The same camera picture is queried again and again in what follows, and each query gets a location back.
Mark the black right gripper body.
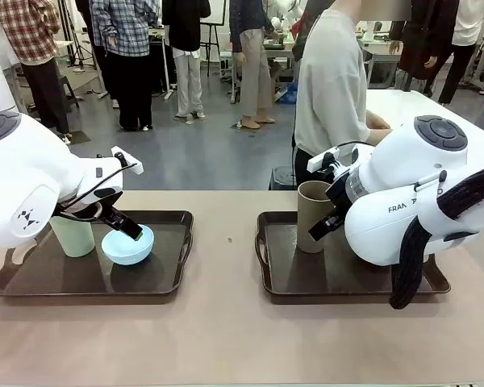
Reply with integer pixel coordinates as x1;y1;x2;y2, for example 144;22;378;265
325;177;353;218

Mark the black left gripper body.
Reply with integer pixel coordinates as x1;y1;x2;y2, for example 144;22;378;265
58;200;127;231

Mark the tall brown cup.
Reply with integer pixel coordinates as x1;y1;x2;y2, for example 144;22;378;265
297;181;334;254

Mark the light blue bowl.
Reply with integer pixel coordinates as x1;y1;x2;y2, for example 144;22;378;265
101;224;156;266

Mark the tall light green cup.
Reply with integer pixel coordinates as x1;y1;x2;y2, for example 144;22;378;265
49;215;96;258

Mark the person's right forearm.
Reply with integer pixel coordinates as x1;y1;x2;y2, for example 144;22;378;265
365;110;392;144

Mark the dark brown serving tray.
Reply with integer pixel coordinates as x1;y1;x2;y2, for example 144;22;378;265
254;211;452;296
0;210;194;298

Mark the black floor plate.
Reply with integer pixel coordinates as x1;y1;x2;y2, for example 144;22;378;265
58;131;92;144

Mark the white side table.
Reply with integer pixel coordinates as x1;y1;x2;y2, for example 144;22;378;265
365;89;484;142

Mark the blue bag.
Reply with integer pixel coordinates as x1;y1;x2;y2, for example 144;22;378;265
276;82;298;104

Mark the person in cream t-shirt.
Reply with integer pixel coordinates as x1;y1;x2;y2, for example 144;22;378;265
293;7;370;189

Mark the black step stool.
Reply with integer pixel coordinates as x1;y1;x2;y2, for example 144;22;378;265
58;74;84;108

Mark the grey white desk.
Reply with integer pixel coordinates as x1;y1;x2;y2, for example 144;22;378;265
357;38;404;89

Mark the bystander in beige trousers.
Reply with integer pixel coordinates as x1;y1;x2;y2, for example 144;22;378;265
228;0;277;130

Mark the bystander in dark maroon clothes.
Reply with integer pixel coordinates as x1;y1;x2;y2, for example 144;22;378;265
389;0;461;94

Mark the bystander in blue plaid shirt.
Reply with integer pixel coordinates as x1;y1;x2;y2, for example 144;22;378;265
89;0;162;132

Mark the bystander in red plaid shirt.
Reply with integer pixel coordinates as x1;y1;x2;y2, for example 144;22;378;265
0;0;72;144

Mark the bystander in black top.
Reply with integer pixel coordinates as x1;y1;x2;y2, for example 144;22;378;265
161;0;211;120

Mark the bystander in white shirt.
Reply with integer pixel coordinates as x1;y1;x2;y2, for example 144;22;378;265
437;0;484;106

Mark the whiteboard on easel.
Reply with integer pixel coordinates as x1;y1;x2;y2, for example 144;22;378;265
199;0;227;77

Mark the black left wrist camera cable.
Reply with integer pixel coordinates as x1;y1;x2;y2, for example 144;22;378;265
62;160;139;214

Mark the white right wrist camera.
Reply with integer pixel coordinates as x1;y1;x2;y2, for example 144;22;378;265
307;148;342;173

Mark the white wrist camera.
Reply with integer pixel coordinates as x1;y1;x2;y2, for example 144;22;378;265
307;148;342;173
111;145;143;175

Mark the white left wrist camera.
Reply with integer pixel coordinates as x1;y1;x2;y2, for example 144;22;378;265
111;145;143;175

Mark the black braided cable sleeve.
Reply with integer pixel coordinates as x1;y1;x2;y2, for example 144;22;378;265
389;160;484;310

